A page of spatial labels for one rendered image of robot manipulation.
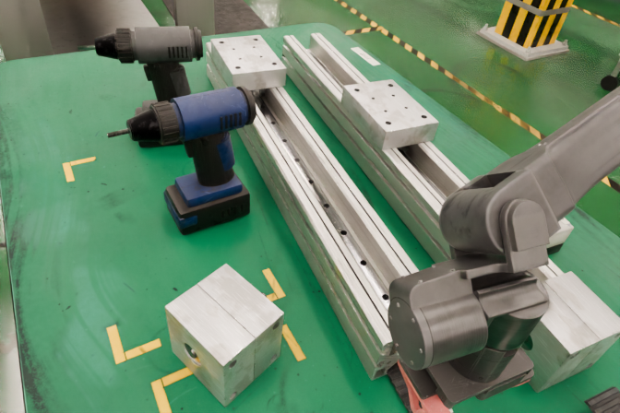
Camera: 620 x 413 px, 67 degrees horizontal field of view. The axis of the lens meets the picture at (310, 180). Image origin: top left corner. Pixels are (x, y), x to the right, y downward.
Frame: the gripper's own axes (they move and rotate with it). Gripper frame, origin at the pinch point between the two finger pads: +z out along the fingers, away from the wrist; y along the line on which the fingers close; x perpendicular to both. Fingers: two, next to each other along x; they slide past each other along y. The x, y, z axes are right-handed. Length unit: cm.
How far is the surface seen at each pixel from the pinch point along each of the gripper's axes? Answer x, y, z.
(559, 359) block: 1.7, -14.3, -1.8
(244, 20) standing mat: -300, -71, 82
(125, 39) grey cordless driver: -64, 24, -15
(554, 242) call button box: -15.0, -33.1, 2.2
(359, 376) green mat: -7.7, 5.9, 5.5
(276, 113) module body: -60, -2, 1
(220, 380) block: -10.2, 22.5, -0.4
